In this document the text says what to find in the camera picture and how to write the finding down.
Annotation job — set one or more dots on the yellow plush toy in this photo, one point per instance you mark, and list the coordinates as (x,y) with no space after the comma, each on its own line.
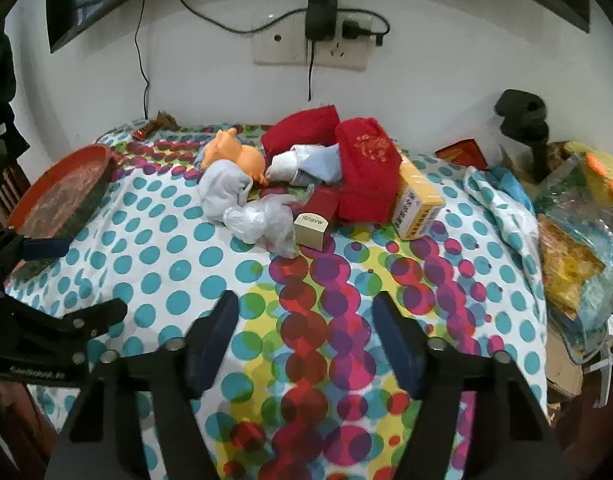
(601,170)

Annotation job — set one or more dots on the light blue cloth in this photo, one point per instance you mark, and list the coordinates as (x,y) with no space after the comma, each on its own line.
(324,167)

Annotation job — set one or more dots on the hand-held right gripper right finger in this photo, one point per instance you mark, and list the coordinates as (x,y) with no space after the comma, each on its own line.
(396,340)

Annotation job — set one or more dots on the yellow carton box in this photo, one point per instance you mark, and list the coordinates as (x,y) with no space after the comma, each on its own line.
(416,205)

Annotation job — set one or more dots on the pale grey-blue sock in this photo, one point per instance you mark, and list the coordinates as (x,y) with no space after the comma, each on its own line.
(221,190)

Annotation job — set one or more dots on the orange toy pig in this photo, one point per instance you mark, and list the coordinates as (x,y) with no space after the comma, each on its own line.
(239,157)

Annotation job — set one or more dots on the black clamp stand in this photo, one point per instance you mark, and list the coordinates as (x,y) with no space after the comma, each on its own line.
(524,120)

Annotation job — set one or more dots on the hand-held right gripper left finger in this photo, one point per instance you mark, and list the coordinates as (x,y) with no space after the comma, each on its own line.
(219,335)

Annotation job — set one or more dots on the round red woven tray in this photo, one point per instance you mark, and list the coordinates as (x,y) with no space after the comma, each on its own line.
(61,195)

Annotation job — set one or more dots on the small maroon and beige box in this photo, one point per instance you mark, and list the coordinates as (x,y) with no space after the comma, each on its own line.
(311,227)

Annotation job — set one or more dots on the plain red towel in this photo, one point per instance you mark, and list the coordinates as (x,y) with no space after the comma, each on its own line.
(301,127)

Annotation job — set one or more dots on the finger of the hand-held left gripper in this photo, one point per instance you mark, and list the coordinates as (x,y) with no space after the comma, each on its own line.
(99,316)
(46,249)

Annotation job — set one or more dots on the white wall socket plate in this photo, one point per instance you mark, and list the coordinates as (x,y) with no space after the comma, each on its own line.
(281,45)

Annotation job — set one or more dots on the brown cardboard box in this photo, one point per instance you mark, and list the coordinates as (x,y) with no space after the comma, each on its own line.
(511,160)

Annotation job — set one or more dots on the red embroidered towel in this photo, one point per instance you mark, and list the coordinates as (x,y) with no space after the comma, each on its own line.
(366,180)

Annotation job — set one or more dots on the black power adapter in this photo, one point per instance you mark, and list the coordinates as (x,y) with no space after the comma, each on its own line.
(320,15)

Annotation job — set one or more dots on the polka-dot cloth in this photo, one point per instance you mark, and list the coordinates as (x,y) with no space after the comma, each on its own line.
(161,280)

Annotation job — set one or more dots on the brown crumpled wrapper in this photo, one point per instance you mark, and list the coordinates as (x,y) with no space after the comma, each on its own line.
(165,120)

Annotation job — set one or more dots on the white sock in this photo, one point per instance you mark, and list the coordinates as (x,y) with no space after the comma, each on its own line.
(291,162)

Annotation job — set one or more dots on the plastic bag of yellow bricks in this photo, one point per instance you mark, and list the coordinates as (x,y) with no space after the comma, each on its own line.
(571,260)

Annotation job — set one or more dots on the teal cloth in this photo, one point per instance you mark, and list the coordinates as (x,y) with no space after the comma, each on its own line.
(511,182)

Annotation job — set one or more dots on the red packet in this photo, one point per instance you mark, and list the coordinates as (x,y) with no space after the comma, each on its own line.
(461,152)

